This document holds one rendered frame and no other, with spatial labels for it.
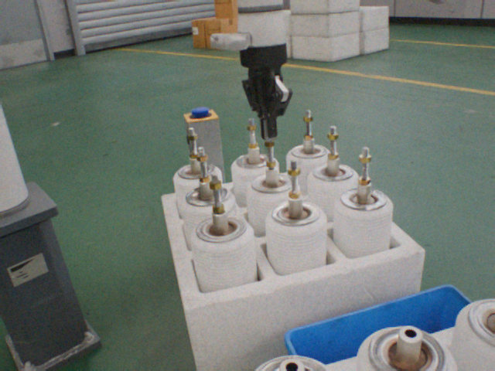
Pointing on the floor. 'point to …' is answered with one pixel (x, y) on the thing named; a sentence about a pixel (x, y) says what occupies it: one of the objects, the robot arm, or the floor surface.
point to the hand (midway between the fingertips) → (267, 128)
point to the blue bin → (353, 335)
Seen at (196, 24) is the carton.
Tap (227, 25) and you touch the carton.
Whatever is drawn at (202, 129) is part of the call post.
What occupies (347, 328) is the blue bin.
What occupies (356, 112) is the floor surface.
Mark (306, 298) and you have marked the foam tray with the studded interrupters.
